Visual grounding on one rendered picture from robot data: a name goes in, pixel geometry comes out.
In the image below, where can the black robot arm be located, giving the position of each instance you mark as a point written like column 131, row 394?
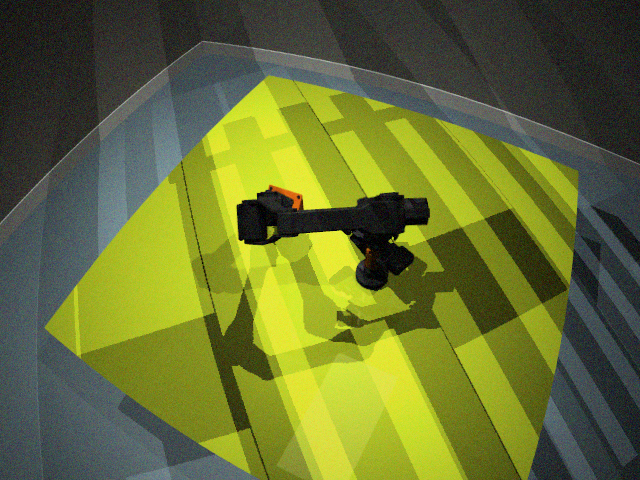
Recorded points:
column 385, row 215

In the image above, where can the orange tapered knob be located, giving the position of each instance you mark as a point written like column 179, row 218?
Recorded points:
column 371, row 255

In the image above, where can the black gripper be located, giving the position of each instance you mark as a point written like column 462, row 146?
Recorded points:
column 393, row 257

